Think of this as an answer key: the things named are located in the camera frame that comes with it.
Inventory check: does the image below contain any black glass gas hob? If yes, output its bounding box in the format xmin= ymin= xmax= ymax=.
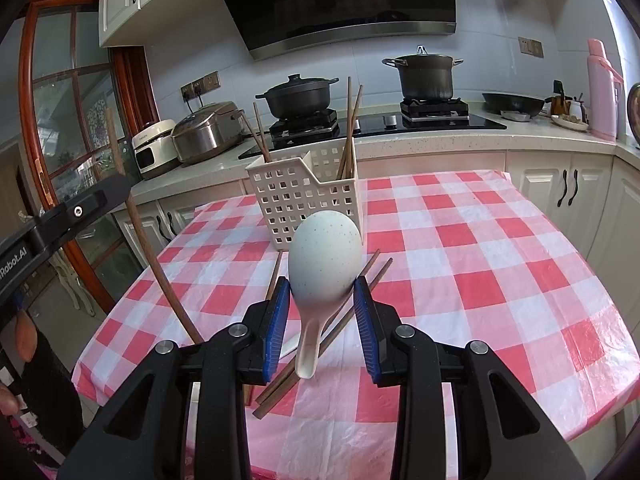
xmin=238 ymin=99 xmax=508 ymax=161

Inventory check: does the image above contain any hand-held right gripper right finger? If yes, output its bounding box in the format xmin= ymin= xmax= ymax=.
xmin=352 ymin=275 xmax=586 ymax=480

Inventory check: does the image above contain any pink thermos flask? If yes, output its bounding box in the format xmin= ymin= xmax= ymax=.
xmin=586 ymin=38 xmax=626 ymax=142

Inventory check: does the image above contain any red white checked tablecloth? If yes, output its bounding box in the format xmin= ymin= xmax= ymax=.
xmin=71 ymin=170 xmax=640 ymax=480

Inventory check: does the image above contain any round brown board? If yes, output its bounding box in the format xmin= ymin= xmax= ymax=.
xmin=626 ymin=81 xmax=640 ymax=148

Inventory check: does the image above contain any red wooden glass door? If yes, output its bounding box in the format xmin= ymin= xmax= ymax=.
xmin=19 ymin=0 xmax=166 ymax=316

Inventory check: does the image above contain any person's left hand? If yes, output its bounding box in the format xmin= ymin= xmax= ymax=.
xmin=0 ymin=309 xmax=37 ymax=417

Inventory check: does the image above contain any grey wall socket panel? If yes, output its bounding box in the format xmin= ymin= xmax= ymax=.
xmin=180 ymin=71 xmax=221 ymax=100

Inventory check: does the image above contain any black wok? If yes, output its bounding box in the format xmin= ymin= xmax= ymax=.
xmin=481 ymin=91 xmax=547 ymax=116

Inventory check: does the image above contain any dark utensil holder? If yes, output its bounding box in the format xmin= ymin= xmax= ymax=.
xmin=545 ymin=80 xmax=571 ymax=117

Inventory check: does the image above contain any black stock pot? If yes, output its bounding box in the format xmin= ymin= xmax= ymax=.
xmin=382 ymin=45 xmax=464 ymax=102

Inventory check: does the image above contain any white perforated plastic basket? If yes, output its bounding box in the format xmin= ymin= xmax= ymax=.
xmin=245 ymin=136 xmax=363 ymax=252

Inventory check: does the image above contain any cream countertop cooker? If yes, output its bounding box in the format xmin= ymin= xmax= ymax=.
xmin=130 ymin=119 xmax=180 ymax=181

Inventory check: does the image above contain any black casserole pot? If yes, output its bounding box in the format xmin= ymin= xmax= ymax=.
xmin=255 ymin=73 xmax=339 ymax=120

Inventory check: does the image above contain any silver rice cooker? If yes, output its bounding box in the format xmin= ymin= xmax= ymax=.
xmin=171 ymin=101 xmax=246 ymax=166

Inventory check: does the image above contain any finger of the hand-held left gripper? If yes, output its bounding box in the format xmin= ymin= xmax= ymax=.
xmin=29 ymin=172 xmax=133 ymax=257

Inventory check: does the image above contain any ornate white chair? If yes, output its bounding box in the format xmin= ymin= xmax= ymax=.
xmin=47 ymin=250 xmax=96 ymax=318

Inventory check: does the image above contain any large white ceramic spoon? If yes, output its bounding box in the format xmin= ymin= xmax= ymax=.
xmin=289 ymin=211 xmax=362 ymax=380

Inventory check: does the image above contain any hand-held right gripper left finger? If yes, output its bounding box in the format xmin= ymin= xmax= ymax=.
xmin=57 ymin=277 xmax=292 ymax=480

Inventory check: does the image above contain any black range hood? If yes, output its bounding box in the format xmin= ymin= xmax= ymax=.
xmin=205 ymin=0 xmax=458 ymax=61

